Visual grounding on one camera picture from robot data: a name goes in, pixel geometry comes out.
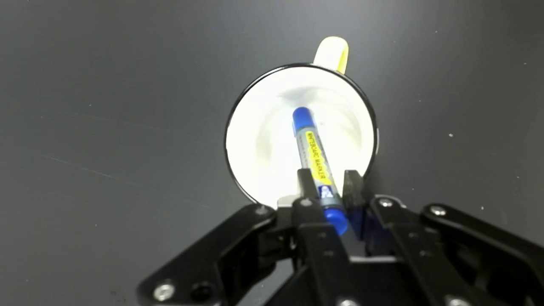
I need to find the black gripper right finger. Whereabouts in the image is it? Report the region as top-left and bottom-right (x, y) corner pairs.
(344, 170), (544, 306)

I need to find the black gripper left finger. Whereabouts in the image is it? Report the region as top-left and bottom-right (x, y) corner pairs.
(138, 169), (364, 306)

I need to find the blue capped marker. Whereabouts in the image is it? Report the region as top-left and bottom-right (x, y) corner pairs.
(293, 108), (349, 235)

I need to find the yellow enamel mug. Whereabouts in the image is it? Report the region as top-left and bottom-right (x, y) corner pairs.
(225, 36), (380, 210)

